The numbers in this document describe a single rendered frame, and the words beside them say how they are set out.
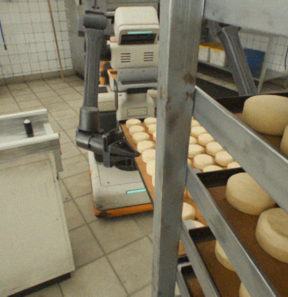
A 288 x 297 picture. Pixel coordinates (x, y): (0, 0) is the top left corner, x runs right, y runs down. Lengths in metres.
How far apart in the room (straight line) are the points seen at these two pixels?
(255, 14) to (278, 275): 0.19
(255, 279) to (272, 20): 0.17
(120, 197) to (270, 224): 1.63
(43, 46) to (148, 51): 3.86
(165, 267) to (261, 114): 0.26
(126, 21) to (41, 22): 3.85
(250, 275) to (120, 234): 1.71
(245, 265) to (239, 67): 0.92
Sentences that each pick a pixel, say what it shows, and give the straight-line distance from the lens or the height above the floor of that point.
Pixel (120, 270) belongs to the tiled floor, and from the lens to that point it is 1.76.
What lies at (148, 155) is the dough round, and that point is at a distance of 0.72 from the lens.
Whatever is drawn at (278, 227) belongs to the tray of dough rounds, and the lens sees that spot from 0.27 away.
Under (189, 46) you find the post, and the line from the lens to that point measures 0.26.
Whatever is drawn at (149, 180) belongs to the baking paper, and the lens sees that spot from 0.65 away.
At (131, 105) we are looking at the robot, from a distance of 1.62.
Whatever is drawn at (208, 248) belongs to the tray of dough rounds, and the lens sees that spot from 0.39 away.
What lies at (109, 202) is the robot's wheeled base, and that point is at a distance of 1.88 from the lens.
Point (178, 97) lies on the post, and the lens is 0.27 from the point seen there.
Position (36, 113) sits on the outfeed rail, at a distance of 1.43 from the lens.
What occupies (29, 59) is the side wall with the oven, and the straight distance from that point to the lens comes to 5.27.
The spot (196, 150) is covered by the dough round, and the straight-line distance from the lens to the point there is 0.75.
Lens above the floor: 1.42
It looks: 31 degrees down
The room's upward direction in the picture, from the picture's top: straight up
